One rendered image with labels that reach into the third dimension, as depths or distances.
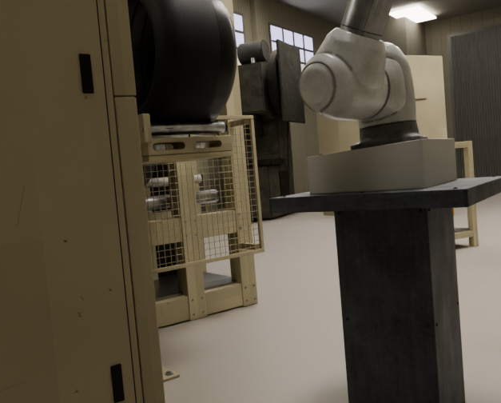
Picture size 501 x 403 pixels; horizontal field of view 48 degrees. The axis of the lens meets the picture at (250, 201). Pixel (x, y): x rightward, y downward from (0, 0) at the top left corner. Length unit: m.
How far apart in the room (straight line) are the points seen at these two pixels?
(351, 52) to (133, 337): 0.79
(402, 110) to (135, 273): 0.80
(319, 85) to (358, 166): 0.25
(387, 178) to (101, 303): 0.74
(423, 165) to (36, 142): 0.86
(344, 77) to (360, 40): 0.09
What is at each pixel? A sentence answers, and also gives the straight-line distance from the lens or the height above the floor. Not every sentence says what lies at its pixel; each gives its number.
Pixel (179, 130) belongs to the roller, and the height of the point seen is 0.89.
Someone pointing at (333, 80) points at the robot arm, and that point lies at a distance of 1.32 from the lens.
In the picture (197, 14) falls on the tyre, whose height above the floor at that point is 1.27.
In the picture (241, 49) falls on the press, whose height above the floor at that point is 2.45.
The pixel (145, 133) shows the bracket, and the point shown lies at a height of 0.88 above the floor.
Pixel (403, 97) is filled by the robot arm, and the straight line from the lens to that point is 1.53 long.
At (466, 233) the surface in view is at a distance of 4.54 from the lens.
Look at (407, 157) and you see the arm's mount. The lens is 1.42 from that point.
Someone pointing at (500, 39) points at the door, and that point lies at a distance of 13.39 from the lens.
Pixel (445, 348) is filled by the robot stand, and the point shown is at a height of 0.22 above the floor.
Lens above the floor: 0.73
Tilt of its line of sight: 3 degrees down
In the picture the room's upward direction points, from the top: 5 degrees counter-clockwise
